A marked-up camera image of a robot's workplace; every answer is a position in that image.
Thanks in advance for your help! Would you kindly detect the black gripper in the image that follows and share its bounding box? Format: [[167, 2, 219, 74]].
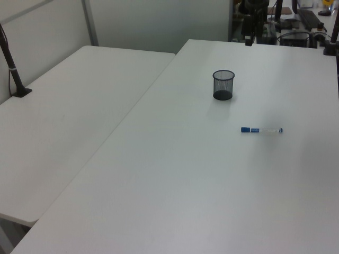
[[239, 0, 270, 47]]

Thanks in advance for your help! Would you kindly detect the black electronics box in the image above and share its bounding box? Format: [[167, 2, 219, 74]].
[[280, 31, 311, 49]]

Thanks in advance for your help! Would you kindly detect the black keyboard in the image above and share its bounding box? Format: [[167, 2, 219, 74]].
[[297, 8, 322, 30]]

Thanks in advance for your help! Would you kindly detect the black mesh pen cup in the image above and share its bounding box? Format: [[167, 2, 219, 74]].
[[212, 69, 236, 101]]

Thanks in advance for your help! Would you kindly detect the blue and white marker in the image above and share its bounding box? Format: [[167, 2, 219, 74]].
[[240, 126, 285, 134]]

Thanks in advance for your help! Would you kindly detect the grey control box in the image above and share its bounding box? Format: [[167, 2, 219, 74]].
[[263, 22, 278, 44]]

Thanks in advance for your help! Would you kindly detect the black camera stand pole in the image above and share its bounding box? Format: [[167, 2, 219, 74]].
[[322, 14, 339, 57], [0, 23, 33, 98]]

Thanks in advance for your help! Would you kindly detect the black monitor stand pole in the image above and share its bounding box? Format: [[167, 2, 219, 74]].
[[274, 0, 283, 21]]

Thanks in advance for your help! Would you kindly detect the brown mouse pad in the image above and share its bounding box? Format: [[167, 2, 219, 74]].
[[266, 7, 291, 14]]

